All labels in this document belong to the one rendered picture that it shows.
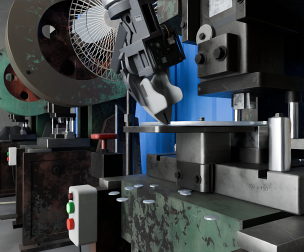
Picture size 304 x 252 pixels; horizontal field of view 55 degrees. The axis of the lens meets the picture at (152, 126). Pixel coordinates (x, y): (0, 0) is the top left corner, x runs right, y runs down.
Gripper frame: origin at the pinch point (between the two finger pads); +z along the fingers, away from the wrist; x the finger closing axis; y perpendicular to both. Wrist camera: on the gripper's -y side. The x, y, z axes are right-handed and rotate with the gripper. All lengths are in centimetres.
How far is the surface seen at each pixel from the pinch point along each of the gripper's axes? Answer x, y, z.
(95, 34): 42, -91, -30
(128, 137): 35, -88, 24
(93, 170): -4.1, -37.6, 13.9
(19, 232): -26, -193, 76
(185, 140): 6.3, -4.1, 7.8
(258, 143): 17.6, 4.6, 13.8
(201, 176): 3.2, 0.8, 14.2
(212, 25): 26.2, -5.5, -12.3
